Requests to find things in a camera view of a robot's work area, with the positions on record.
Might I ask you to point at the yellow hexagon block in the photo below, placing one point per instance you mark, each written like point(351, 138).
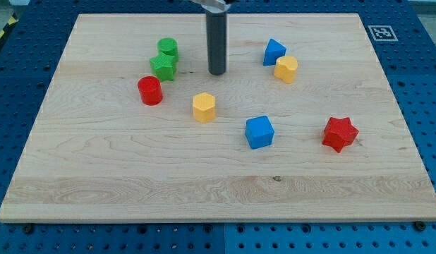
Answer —
point(204, 107)

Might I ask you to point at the yellow heart block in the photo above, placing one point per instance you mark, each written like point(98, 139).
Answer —
point(285, 68)

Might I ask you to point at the blue cube block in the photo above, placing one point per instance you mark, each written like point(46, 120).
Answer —
point(259, 132)

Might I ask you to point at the red cylinder block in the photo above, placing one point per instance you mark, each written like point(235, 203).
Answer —
point(150, 90)

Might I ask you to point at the green star block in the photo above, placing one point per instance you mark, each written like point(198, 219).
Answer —
point(163, 66)

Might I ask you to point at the light wooden board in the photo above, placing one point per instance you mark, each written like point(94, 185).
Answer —
point(97, 154)

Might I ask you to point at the green cylinder block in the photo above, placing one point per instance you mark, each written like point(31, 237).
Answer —
point(168, 46)

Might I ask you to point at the blue triangle block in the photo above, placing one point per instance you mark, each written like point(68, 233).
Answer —
point(273, 51)

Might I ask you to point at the gray cylindrical pusher tool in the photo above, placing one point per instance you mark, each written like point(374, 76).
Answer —
point(216, 28)

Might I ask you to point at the red star block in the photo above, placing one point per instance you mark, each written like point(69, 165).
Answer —
point(339, 133)

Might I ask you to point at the white fiducial marker tag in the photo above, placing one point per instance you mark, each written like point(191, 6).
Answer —
point(382, 33)

